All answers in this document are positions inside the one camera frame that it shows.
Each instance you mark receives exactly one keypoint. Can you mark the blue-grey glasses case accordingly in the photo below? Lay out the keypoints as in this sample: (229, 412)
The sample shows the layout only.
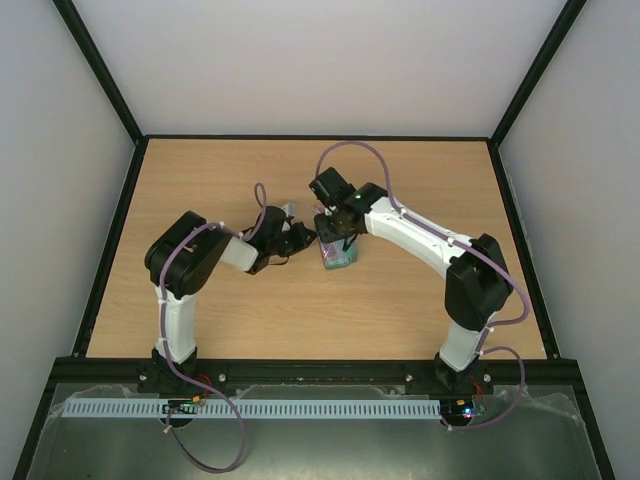
(324, 234)

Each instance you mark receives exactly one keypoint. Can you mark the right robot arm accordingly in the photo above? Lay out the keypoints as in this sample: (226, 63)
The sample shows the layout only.
(473, 269)

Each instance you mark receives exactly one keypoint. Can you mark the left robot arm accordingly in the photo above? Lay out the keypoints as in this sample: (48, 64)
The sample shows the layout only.
(180, 263)

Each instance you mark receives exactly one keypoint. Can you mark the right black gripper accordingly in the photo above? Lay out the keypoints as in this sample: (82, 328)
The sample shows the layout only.
(331, 229)

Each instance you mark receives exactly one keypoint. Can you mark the pink sunglasses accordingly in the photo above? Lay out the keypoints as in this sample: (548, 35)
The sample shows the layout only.
(333, 255)

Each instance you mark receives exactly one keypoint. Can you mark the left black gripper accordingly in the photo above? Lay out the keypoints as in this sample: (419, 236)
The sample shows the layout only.
(302, 242)

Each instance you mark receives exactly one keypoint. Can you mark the light blue slotted cable duct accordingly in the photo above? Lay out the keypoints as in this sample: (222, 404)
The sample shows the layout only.
(254, 409)

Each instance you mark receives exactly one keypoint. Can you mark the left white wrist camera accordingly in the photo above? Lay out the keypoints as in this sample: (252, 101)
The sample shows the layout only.
(289, 210)

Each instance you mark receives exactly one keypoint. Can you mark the black aluminium frame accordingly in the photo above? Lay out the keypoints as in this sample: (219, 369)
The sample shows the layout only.
(552, 369)

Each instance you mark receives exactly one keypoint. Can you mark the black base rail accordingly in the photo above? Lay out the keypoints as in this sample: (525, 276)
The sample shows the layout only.
(416, 377)

